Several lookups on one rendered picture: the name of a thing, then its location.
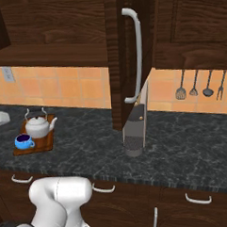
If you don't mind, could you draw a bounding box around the hanging slotted turner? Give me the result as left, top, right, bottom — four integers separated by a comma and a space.
173, 69, 188, 102

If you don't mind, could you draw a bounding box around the white kettle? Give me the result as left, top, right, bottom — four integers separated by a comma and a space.
23, 106, 59, 139

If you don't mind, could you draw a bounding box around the brown wooden tray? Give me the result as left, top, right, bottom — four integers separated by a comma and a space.
10, 113, 58, 157

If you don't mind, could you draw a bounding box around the hanging meat fork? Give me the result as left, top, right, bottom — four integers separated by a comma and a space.
214, 69, 227, 102

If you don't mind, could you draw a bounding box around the white drawer handle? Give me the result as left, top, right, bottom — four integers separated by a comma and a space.
10, 172, 34, 185
184, 191, 214, 207
90, 180, 117, 195

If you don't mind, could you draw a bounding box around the grey curved door handle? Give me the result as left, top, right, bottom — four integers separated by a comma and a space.
119, 7, 147, 105

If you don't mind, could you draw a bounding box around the dark wood drawer front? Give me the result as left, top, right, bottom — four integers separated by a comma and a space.
79, 175, 163, 217
0, 166, 58, 219
158, 183, 227, 215

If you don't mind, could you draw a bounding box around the hanging dark ladle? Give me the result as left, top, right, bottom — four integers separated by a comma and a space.
200, 69, 216, 99

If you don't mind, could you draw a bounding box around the dark wood upper cabinet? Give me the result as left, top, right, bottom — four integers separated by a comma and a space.
0, 0, 110, 74

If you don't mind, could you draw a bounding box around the white cabinet door handle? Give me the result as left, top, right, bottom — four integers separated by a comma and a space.
151, 206, 160, 227

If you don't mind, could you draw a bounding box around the blue mug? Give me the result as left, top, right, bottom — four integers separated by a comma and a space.
14, 133, 36, 152

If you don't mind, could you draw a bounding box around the grey wall socket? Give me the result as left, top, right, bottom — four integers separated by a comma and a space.
1, 65, 17, 85

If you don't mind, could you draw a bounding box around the hanging small spatula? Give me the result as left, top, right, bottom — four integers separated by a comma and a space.
186, 70, 202, 97

